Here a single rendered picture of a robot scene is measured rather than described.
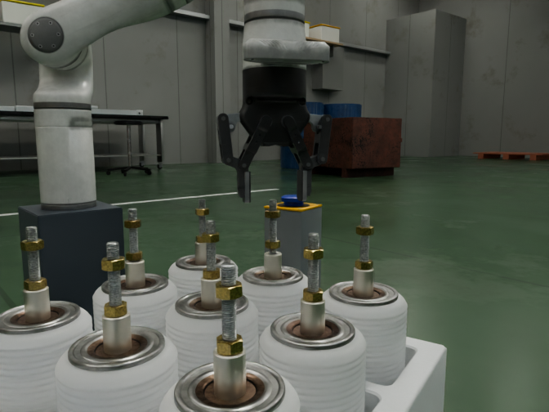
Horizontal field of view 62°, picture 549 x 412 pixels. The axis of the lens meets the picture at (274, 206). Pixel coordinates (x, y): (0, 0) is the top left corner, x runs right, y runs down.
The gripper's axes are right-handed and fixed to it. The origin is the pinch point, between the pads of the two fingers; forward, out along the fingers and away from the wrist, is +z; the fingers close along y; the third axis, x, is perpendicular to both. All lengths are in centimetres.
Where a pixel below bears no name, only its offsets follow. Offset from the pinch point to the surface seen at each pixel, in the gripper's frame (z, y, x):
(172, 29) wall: -177, 5, -731
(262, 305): 12.8, 2.3, 4.2
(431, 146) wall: 14, -560, -888
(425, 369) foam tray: 17.9, -13.5, 13.1
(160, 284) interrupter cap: 10.5, 13.8, 1.1
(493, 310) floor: 36, -64, -40
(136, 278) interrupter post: 9.6, 16.5, 0.9
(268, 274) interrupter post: 10.2, 0.9, 0.7
